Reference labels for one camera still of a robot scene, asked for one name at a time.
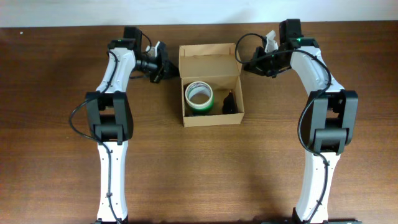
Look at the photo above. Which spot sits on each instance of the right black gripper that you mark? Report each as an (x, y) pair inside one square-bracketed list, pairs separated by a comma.
[(257, 67)]

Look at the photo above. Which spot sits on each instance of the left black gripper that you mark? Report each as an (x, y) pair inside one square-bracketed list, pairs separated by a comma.
[(166, 67)]

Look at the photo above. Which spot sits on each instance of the white tape roll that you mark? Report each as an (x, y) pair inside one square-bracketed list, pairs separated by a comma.
[(199, 93)]

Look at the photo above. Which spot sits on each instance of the brown cardboard box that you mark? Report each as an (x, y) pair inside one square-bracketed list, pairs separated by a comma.
[(216, 65)]

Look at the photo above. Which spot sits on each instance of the black glue bottle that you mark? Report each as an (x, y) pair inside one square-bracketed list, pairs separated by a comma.
[(229, 104)]

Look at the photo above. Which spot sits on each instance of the green tape roll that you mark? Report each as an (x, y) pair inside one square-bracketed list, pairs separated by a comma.
[(201, 109)]

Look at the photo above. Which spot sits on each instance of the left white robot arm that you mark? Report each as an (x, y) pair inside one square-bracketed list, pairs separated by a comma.
[(109, 115)]

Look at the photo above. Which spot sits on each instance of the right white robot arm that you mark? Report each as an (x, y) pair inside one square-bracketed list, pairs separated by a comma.
[(326, 123)]

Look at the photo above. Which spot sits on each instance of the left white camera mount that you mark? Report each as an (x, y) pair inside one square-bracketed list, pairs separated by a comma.
[(154, 51)]

